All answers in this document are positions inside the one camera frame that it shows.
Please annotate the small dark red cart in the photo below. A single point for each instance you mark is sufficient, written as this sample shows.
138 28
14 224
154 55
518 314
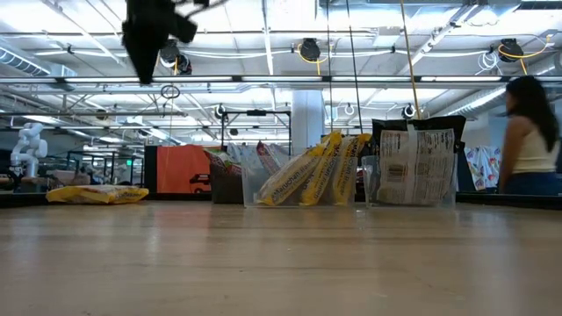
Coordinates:
199 181

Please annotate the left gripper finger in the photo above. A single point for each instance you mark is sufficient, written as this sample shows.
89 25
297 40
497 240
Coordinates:
138 63
150 61

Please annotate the silver ventilation duct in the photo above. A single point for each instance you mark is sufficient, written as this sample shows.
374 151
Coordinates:
26 61
474 102

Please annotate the white patterned cloth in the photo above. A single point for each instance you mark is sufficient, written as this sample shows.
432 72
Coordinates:
483 164

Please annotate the black Maruchan fire noodle packet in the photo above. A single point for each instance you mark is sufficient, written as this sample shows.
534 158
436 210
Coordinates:
417 167

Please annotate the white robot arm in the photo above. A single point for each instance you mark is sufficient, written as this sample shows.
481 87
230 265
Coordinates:
30 147

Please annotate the person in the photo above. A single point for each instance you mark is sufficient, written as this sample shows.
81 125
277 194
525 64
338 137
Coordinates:
533 153

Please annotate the clear plastic bin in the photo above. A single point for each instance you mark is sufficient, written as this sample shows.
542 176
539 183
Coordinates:
250 184
369 184

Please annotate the red partition panel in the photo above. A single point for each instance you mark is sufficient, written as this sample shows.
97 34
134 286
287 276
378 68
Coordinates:
180 167

